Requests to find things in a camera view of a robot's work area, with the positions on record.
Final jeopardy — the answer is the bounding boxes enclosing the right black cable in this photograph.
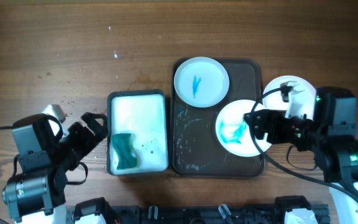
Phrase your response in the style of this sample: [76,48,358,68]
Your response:
[250,86,358,224]

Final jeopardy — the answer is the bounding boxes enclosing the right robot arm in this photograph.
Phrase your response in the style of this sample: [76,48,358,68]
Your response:
[243,86,358,204]

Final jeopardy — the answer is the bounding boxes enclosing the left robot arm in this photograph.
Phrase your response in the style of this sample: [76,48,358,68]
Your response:
[2,112,108,223]

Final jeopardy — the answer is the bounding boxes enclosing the white plate blue smear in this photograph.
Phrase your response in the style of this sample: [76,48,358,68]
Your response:
[215,100,260,157]

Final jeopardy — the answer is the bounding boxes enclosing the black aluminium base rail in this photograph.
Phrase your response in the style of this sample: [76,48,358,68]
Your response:
[67,195,331,224]

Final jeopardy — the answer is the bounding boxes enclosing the green yellow sponge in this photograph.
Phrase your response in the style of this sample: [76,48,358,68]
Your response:
[111,133,140,170]

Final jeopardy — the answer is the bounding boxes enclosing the brown plastic tray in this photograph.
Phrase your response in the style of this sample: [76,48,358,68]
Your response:
[169,58,265,179]

